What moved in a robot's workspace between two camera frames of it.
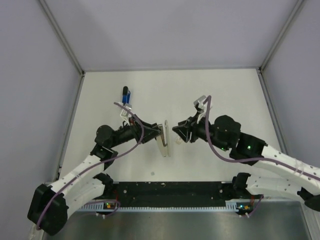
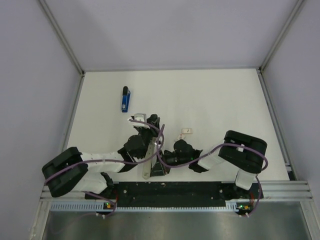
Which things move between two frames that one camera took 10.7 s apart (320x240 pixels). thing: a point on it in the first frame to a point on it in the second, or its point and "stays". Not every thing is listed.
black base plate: (171, 194) stays
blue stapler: (126, 95) stays
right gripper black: (183, 131) to (157, 169)
